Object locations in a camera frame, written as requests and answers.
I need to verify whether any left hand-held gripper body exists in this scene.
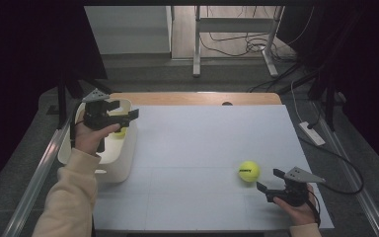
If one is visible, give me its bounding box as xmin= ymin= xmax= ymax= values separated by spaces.
xmin=82 ymin=88 xmax=131 ymax=130

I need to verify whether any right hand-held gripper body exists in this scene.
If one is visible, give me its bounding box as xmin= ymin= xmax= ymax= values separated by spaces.
xmin=265 ymin=166 xmax=327 ymax=208

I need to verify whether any plain yellow tennis ball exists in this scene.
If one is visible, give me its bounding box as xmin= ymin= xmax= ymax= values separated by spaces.
xmin=113 ymin=126 xmax=128 ymax=139

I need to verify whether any white plastic storage bin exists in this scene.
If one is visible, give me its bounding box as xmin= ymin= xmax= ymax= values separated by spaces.
xmin=57 ymin=97 xmax=139 ymax=185

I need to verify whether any person's right hand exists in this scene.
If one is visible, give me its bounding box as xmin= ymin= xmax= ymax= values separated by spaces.
xmin=273 ymin=183 xmax=319 ymax=227

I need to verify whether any person's left hand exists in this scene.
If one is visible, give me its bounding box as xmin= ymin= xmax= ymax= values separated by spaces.
xmin=74 ymin=111 xmax=121 ymax=156

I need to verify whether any yellow tennis ball black print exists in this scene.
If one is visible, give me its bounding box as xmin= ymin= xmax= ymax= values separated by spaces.
xmin=237 ymin=160 xmax=262 ymax=184

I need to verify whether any black stand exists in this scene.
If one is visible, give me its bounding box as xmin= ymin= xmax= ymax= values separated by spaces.
xmin=248 ymin=60 xmax=347 ymax=132
xmin=46 ymin=68 xmax=114 ymax=130

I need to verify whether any white power strip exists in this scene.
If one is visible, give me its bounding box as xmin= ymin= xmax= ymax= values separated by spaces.
xmin=298 ymin=120 xmax=327 ymax=147

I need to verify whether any wooden table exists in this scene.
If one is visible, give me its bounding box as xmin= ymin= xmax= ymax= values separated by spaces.
xmin=108 ymin=92 xmax=283 ymax=107

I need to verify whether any white cabinet panel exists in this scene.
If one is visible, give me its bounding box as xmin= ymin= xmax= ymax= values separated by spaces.
xmin=84 ymin=5 xmax=174 ymax=55

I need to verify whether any white table mat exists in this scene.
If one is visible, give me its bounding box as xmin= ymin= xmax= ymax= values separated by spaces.
xmin=92 ymin=104 xmax=335 ymax=231

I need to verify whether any dark curtain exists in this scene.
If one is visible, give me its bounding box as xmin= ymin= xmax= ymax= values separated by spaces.
xmin=0 ymin=0 xmax=109 ymax=200
xmin=275 ymin=0 xmax=379 ymax=184

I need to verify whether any black right wrist strap cable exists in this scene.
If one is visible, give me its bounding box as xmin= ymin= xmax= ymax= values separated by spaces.
xmin=305 ymin=185 xmax=322 ymax=226

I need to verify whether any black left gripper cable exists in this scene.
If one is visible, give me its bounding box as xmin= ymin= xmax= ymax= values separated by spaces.
xmin=69 ymin=118 xmax=86 ymax=150

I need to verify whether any aluminium floor rail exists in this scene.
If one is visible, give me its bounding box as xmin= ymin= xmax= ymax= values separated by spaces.
xmin=310 ymin=100 xmax=379 ymax=237
xmin=1 ymin=112 xmax=77 ymax=237

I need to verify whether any long black right gripper cable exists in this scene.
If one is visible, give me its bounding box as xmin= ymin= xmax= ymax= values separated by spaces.
xmin=298 ymin=136 xmax=365 ymax=196

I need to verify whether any thin white cable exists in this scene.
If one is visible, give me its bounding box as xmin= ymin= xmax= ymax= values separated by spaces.
xmin=290 ymin=80 xmax=305 ymax=123

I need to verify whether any black plug cable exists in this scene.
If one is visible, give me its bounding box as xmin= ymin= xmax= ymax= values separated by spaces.
xmin=307 ymin=95 xmax=325 ymax=130

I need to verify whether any white metal desk frame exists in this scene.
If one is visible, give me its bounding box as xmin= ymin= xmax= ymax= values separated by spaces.
xmin=191 ymin=5 xmax=285 ymax=79

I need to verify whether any tangle of black floor cables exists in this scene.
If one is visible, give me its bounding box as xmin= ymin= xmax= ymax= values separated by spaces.
xmin=198 ymin=5 xmax=299 ymax=63

